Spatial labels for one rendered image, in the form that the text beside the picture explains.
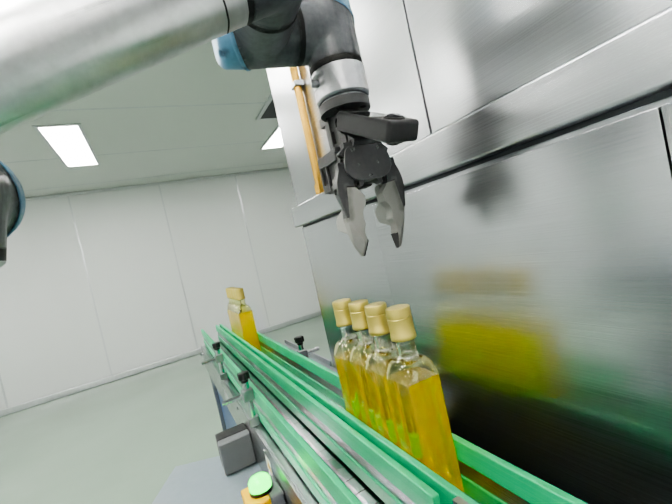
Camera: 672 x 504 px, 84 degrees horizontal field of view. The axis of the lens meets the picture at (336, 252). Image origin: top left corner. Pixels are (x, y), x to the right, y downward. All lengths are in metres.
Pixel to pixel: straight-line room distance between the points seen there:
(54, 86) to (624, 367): 0.58
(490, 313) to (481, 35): 0.37
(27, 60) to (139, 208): 6.02
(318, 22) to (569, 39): 0.29
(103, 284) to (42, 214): 1.22
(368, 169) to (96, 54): 0.31
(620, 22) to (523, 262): 0.26
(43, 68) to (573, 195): 0.49
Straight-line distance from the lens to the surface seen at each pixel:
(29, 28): 0.38
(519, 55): 0.54
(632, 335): 0.48
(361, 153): 0.51
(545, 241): 0.49
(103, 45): 0.38
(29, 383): 6.59
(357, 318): 0.61
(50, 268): 6.42
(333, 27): 0.56
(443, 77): 0.63
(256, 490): 0.85
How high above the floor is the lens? 1.27
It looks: 2 degrees down
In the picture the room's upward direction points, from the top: 13 degrees counter-clockwise
